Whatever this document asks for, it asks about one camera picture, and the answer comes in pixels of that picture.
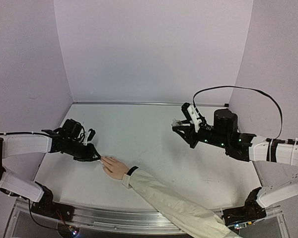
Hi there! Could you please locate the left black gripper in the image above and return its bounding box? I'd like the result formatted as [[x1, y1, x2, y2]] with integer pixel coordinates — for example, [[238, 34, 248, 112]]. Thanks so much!
[[66, 139, 101, 162]]

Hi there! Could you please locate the forearm in beige sleeve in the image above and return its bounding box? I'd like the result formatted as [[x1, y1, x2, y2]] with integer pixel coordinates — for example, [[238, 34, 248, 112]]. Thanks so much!
[[122, 168, 239, 238]]

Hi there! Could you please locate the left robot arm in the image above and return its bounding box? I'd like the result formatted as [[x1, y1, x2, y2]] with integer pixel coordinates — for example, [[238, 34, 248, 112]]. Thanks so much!
[[0, 119, 101, 217]]

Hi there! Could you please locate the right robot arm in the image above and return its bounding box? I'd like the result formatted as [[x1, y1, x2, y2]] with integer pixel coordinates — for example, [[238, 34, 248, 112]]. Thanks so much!
[[172, 103, 298, 208]]

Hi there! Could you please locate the person's bare hand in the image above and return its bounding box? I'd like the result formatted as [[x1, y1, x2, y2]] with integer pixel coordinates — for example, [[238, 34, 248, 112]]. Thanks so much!
[[101, 156, 129, 180]]

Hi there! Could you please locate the black wrist band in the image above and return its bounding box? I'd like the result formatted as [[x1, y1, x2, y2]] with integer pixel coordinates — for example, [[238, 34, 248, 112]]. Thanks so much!
[[127, 166, 139, 176]]

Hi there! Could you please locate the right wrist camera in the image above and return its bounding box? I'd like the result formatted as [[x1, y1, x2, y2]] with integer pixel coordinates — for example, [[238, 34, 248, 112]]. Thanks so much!
[[181, 103, 207, 133]]

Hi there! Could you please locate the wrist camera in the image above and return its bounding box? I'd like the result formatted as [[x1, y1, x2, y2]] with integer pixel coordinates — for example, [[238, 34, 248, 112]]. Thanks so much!
[[83, 128, 96, 145], [181, 103, 207, 133]]

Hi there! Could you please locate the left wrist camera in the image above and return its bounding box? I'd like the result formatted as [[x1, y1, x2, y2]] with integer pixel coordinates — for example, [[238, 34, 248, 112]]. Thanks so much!
[[83, 128, 96, 145]]

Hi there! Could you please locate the aluminium back rail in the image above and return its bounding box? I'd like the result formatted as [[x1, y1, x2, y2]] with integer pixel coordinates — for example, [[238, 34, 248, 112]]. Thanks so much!
[[73, 101, 225, 107]]

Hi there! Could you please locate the aluminium rail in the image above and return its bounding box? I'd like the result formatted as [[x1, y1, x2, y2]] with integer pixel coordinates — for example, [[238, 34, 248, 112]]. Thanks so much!
[[52, 202, 229, 235], [73, 101, 225, 107]]

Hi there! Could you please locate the aluminium front rail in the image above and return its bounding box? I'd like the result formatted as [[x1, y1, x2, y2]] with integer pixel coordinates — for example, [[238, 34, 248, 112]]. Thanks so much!
[[52, 202, 229, 235]]

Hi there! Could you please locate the black right camera cable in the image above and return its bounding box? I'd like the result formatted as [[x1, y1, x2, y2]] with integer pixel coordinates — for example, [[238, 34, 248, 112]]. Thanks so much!
[[192, 86, 283, 139]]

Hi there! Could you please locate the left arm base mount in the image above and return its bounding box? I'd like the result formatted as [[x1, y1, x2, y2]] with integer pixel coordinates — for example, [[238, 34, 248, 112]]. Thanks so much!
[[30, 183, 74, 222]]

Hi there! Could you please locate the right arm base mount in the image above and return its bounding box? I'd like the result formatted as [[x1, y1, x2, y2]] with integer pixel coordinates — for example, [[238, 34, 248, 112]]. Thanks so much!
[[222, 187, 267, 226]]

